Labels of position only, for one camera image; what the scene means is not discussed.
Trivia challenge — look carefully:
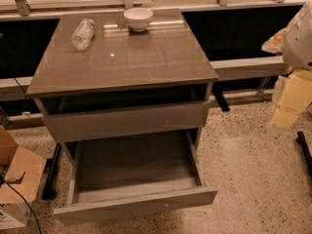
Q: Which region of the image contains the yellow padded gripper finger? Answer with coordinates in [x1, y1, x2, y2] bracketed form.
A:
[271, 70, 312, 129]

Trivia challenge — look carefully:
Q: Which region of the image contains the black cabinet foot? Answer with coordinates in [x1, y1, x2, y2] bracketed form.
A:
[41, 143, 61, 200]
[212, 83, 230, 112]

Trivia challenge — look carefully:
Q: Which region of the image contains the white ceramic bowl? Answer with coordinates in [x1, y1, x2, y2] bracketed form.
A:
[124, 8, 153, 32]

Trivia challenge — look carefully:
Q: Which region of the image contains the clear plastic bottle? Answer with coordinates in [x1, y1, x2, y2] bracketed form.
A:
[71, 19, 96, 51]

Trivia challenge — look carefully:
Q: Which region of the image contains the grey drawer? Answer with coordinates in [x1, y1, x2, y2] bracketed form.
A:
[54, 131, 217, 225]
[44, 102, 206, 142]

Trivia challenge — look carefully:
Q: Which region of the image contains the grey top drawer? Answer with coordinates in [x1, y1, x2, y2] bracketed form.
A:
[44, 102, 206, 142]

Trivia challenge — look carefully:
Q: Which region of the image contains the grey drawer cabinet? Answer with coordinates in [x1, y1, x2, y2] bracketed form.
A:
[26, 9, 217, 158]

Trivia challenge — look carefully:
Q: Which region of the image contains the brown cardboard box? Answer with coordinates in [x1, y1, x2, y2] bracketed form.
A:
[0, 127, 46, 229]

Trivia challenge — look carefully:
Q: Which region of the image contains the black cable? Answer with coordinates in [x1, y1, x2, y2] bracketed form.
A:
[0, 174, 43, 234]

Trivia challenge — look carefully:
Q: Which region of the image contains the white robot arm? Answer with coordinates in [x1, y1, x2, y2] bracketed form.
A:
[261, 1, 312, 129]

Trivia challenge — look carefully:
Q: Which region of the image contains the black left cabinet foot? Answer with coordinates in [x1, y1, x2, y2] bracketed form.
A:
[41, 143, 61, 200]

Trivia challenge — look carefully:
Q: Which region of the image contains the black right cabinet foot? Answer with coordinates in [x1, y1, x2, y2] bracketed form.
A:
[212, 83, 230, 112]

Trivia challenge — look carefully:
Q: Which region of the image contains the metal window rail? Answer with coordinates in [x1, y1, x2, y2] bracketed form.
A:
[0, 56, 288, 101]

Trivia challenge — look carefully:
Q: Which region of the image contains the black floor bar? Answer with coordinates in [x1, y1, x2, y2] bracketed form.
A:
[296, 131, 312, 177]

